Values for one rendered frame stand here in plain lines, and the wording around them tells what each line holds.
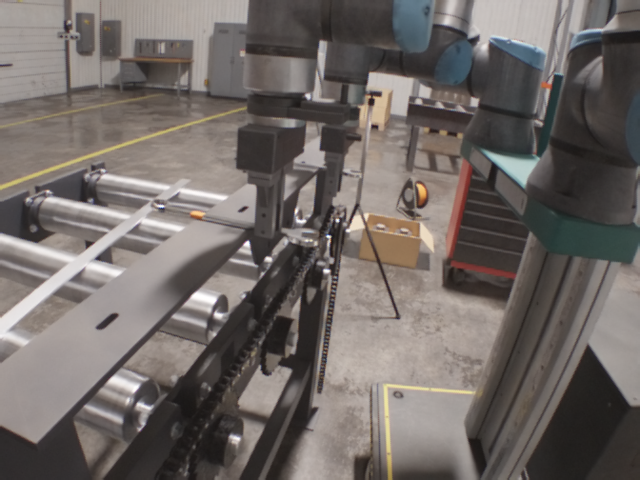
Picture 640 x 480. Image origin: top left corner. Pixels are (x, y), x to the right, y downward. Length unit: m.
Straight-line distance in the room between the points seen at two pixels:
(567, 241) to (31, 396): 0.68
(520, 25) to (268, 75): 10.48
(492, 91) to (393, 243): 2.15
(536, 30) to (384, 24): 10.51
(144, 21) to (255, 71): 12.71
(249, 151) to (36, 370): 0.32
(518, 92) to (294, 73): 0.72
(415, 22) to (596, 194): 0.38
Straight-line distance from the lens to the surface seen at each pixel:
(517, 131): 1.15
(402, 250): 3.19
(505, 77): 1.14
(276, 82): 0.52
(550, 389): 1.11
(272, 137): 0.51
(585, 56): 0.73
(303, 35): 0.53
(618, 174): 0.74
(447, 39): 0.90
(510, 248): 2.99
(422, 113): 5.75
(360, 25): 0.51
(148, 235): 1.30
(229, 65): 11.26
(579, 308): 1.00
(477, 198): 2.85
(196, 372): 0.72
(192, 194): 1.55
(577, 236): 0.71
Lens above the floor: 1.42
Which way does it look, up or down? 24 degrees down
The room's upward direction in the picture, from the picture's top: 6 degrees clockwise
